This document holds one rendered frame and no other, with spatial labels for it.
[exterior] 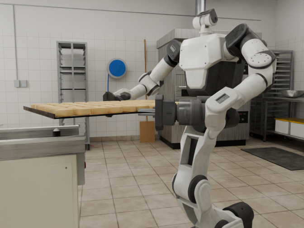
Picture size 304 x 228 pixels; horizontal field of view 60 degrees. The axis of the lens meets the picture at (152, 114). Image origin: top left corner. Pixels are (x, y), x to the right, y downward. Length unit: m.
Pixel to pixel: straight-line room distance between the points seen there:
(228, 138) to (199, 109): 4.17
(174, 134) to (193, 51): 3.33
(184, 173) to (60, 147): 0.64
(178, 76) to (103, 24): 1.85
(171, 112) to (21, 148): 0.53
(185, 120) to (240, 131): 4.28
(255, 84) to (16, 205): 0.92
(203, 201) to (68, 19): 4.62
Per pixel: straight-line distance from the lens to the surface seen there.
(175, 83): 4.51
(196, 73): 1.33
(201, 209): 1.39
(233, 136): 5.05
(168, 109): 0.87
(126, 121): 5.38
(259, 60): 1.01
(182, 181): 1.37
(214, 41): 1.29
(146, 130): 5.20
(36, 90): 5.39
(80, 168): 1.08
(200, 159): 1.35
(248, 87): 0.95
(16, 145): 1.02
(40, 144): 1.02
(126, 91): 1.52
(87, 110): 0.83
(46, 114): 0.84
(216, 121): 0.88
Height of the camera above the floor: 1.08
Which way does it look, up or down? 6 degrees down
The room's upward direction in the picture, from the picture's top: straight up
